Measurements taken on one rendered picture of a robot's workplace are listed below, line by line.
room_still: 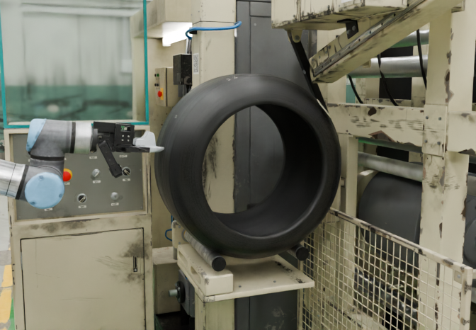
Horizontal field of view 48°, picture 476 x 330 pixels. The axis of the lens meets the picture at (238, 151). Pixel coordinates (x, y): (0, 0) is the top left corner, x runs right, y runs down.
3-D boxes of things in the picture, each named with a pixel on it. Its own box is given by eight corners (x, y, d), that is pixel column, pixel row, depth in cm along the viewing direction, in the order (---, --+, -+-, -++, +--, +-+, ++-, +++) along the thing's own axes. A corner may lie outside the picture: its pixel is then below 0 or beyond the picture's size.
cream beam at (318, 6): (269, 29, 193) (269, -13, 191) (329, 31, 201) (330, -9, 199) (363, 6, 136) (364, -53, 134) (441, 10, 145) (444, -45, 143)
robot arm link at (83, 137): (74, 155, 145) (72, 151, 154) (92, 156, 147) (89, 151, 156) (76, 122, 145) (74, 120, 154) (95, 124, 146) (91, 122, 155)
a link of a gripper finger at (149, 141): (167, 133, 155) (136, 131, 152) (166, 154, 156) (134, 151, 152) (165, 132, 158) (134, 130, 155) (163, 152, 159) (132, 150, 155)
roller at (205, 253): (184, 241, 191) (182, 229, 190) (196, 237, 192) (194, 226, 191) (213, 273, 158) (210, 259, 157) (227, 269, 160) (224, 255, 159)
